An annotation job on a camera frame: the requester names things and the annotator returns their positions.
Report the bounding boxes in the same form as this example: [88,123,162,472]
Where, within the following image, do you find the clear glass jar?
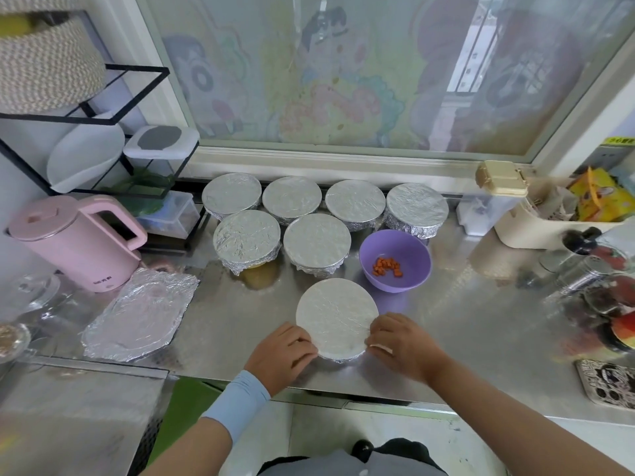
[10,272,63,311]

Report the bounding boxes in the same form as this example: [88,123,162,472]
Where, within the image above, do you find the woven rope basket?
[0,17,108,116]

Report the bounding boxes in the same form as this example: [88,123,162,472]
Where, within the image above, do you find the person's right hand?
[365,312,452,385]

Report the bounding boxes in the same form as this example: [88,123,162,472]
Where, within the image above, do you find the cream organiser tray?
[493,183,635,251]

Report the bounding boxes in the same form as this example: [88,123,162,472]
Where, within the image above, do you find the stainless steel countertop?
[0,173,635,427]

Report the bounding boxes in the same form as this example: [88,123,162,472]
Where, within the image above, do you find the black trousers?
[350,437,443,464]

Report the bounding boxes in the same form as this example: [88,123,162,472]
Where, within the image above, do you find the black metal rack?
[0,64,200,244]

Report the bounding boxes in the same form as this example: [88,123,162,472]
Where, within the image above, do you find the window with cartoon film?
[84,0,635,194]

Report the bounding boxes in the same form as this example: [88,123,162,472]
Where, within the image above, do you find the glass jar red contents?
[580,277,635,318]

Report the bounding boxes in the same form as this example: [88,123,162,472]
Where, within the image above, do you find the yellow bowl with greens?
[238,260,282,290]

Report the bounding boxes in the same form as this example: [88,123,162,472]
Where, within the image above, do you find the purple bowl carrot pieces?
[358,229,434,294]

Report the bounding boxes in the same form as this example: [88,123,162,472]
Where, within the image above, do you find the beige round object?
[474,160,532,198]

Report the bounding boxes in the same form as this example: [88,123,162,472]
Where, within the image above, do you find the woven rope basket lid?
[0,0,83,16]

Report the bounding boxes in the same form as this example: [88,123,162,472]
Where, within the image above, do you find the glass bottle black cap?
[540,227,603,274]

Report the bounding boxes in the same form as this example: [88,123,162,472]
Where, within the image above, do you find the white plate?
[46,114,127,194]

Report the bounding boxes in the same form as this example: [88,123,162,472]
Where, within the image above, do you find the patterned case smartphone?
[575,358,635,411]

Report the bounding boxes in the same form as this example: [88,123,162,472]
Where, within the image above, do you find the person's right forearm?
[427,356,635,476]

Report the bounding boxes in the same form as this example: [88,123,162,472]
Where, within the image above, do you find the foil-wrapped bowl being handled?
[385,182,450,240]

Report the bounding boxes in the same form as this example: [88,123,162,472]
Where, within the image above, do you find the foil-covered bowl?
[212,209,283,276]
[201,172,264,220]
[261,175,323,225]
[294,277,380,365]
[324,179,388,233]

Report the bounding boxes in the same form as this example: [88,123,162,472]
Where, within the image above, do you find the jar with orange red lid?
[593,312,635,354]

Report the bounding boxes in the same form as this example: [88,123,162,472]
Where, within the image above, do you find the pink electric kettle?
[8,195,149,294]

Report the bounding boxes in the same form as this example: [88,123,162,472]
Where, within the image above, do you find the light blue wristband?
[201,370,272,444]

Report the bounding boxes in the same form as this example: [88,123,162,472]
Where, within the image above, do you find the person's left hand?
[244,322,321,397]

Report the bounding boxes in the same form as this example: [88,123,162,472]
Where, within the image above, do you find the stack of aluminium foil sheets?
[80,268,200,364]

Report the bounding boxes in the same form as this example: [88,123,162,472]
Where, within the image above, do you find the yellow item in basket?
[0,15,31,38]

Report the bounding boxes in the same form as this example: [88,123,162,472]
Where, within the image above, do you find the green floor mat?
[149,376,226,462]

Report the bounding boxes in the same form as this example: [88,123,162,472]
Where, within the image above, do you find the clear plastic box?
[134,190,202,240]

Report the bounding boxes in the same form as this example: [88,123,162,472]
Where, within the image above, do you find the clear glass shaker bottle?
[546,255,632,294]

